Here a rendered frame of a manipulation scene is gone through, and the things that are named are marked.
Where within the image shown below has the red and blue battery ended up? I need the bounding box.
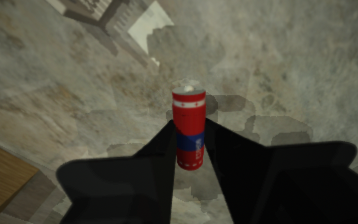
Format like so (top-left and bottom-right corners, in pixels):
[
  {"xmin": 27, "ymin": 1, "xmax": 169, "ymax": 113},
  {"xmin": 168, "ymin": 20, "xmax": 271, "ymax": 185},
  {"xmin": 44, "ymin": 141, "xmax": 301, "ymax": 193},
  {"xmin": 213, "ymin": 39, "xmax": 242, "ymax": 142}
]
[{"xmin": 172, "ymin": 85, "xmax": 206, "ymax": 171}]

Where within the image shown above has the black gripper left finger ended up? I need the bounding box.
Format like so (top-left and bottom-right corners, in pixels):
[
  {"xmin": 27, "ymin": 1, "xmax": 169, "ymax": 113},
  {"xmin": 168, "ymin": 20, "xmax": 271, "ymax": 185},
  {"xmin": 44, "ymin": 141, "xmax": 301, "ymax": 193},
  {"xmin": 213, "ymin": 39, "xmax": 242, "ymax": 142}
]
[{"xmin": 56, "ymin": 120, "xmax": 177, "ymax": 224}]

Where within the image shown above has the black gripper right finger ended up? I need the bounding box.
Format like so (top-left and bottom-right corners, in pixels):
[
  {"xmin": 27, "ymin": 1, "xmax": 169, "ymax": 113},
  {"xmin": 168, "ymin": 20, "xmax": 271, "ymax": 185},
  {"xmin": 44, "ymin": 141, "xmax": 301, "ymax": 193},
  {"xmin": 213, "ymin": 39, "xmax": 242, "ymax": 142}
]
[{"xmin": 204, "ymin": 117, "xmax": 358, "ymax": 224}]

